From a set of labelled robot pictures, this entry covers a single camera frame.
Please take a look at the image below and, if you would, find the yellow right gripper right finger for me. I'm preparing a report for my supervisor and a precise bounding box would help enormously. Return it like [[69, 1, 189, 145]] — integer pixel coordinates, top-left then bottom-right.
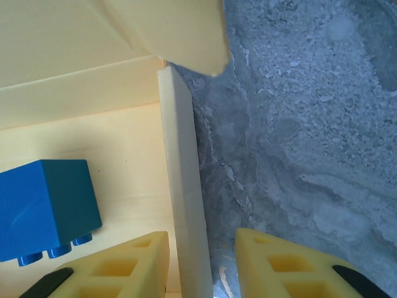
[[234, 228, 393, 298]]

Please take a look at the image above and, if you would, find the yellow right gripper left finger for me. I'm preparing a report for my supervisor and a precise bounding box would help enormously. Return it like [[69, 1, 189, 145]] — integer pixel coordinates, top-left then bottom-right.
[[18, 231, 171, 298]]

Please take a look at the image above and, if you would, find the blue toy brick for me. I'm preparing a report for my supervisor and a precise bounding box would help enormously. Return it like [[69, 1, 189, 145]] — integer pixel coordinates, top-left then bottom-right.
[[0, 159, 103, 268]]

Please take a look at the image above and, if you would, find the yellow paper box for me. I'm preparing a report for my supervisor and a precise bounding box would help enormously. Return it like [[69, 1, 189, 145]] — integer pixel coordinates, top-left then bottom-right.
[[0, 0, 232, 298]]

